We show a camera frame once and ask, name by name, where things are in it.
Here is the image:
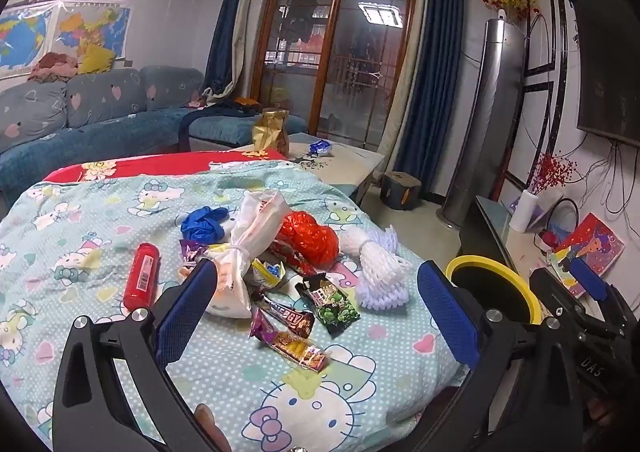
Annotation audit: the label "black wall cables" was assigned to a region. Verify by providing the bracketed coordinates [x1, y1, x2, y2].
[597, 139, 640, 219]

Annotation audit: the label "blue curtain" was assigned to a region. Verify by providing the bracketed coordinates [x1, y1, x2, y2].
[202, 0, 251, 95]
[392, 0, 467, 194]

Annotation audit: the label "basket with black hoop handle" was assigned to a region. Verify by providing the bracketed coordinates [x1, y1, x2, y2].
[541, 198, 581, 249]

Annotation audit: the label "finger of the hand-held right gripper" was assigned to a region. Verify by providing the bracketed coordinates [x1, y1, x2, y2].
[570, 259, 640, 328]
[530, 268, 621, 338]

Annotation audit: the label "coffee table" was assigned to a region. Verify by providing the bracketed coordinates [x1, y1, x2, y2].
[235, 132, 386, 206]

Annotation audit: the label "television stand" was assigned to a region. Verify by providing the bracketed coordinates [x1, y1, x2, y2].
[457, 194, 640, 333]

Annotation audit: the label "world map poster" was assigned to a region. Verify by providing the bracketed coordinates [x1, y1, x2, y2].
[0, 9, 53, 79]

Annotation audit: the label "purple orange snack wrapper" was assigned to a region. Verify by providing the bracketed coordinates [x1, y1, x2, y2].
[249, 308, 332, 373]

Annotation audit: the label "gold paper bag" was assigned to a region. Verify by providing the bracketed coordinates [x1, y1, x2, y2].
[251, 108, 291, 156]

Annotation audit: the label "yellow cushion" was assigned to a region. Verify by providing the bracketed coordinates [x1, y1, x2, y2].
[77, 43, 118, 75]

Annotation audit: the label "red cylindrical can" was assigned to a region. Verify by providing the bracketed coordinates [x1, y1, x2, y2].
[123, 242, 162, 311]

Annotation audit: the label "red blanket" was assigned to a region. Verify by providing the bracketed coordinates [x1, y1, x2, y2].
[44, 148, 291, 183]

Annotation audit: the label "country map poster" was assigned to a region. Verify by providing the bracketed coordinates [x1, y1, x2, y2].
[52, 6, 132, 64]

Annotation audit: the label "black wall television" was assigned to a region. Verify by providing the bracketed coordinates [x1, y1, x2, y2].
[570, 0, 640, 149]

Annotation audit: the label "dark purple candy wrapper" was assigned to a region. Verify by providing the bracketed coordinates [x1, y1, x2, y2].
[252, 292, 316, 337]

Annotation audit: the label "beige curtain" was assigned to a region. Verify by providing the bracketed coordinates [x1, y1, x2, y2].
[370, 0, 436, 159]
[227, 0, 281, 99]

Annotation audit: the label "white foam net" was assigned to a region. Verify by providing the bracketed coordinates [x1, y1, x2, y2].
[340, 224, 412, 311]

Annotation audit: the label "blue grey sofa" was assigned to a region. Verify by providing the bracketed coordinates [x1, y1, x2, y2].
[0, 66, 308, 205]

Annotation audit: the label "person's left hand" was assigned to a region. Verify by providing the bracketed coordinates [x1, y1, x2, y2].
[194, 403, 232, 452]

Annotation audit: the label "grey tower air conditioner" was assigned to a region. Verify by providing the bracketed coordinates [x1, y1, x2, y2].
[437, 17, 526, 231]

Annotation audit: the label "wooden frame glass sliding door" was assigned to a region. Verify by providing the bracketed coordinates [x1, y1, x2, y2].
[250, 0, 426, 149]

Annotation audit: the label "scattered seed shells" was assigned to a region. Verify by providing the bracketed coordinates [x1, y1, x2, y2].
[290, 154, 327, 171]

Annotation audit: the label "yellow blue wrapper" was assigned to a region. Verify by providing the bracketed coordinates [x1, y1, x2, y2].
[250, 257, 286, 289]

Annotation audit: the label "red berry branches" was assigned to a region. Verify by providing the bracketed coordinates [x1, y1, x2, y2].
[527, 152, 578, 196]

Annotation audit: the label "small purple wrapper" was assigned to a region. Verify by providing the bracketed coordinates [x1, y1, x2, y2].
[179, 239, 208, 268]

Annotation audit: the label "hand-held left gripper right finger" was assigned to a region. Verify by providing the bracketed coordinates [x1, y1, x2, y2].
[415, 259, 583, 452]

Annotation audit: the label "yellow rim trash bin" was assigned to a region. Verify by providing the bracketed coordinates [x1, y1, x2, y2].
[444, 254, 542, 329]

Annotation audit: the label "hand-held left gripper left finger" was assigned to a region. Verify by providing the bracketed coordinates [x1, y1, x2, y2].
[52, 258, 219, 452]

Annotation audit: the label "black green snack packet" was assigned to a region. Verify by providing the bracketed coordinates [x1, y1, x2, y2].
[295, 273, 361, 339]

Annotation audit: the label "pink clothes pile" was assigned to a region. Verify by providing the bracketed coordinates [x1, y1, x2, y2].
[27, 52, 81, 83]

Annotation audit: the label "white plastic bag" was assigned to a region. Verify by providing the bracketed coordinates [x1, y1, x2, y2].
[202, 190, 291, 319]

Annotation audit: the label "dark storage stool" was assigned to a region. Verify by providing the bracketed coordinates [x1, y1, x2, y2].
[380, 171, 421, 211]

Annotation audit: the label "white ribbed vase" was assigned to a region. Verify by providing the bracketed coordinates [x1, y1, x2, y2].
[510, 189, 538, 234]

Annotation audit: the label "light blue printed blanket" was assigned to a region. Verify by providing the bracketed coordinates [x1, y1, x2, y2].
[0, 167, 471, 452]

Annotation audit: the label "red plastic bag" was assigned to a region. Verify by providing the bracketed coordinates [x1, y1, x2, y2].
[274, 212, 340, 266]

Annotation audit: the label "colourful figure painting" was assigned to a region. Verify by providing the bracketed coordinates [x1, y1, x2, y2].
[552, 212, 626, 299]

